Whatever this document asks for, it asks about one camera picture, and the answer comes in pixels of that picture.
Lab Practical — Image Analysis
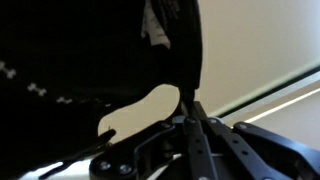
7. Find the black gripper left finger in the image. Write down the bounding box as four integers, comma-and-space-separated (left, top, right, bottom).
87, 99, 218, 180

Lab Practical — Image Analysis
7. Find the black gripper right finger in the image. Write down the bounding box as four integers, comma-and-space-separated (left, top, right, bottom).
193, 99, 320, 180

